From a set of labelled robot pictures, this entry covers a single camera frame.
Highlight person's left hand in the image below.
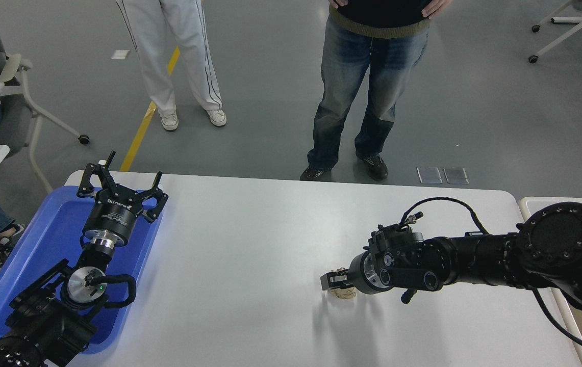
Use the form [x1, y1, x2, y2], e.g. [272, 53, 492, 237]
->
[420, 0, 453, 20]

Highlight metal floor plate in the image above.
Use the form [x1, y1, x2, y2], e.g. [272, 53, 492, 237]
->
[417, 167, 443, 185]
[444, 167, 470, 185]

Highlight grey office chair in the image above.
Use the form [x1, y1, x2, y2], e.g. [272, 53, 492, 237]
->
[0, 0, 91, 194]

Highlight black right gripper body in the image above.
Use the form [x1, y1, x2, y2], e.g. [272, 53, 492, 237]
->
[348, 253, 373, 295]

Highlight standing person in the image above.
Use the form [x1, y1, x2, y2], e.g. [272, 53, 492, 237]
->
[299, 0, 454, 182]
[116, 0, 227, 132]

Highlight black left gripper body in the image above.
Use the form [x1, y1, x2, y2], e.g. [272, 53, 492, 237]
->
[83, 187, 144, 241]

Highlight large pale bin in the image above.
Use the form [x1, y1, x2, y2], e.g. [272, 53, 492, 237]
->
[518, 196, 582, 367]

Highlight tan paper ball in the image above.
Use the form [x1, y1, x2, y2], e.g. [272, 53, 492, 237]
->
[327, 266, 358, 301]

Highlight white wheeled chair base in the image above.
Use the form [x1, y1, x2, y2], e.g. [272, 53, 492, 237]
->
[528, 0, 582, 64]

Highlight blue plastic tray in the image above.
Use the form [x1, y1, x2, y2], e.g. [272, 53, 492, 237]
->
[0, 185, 164, 355]

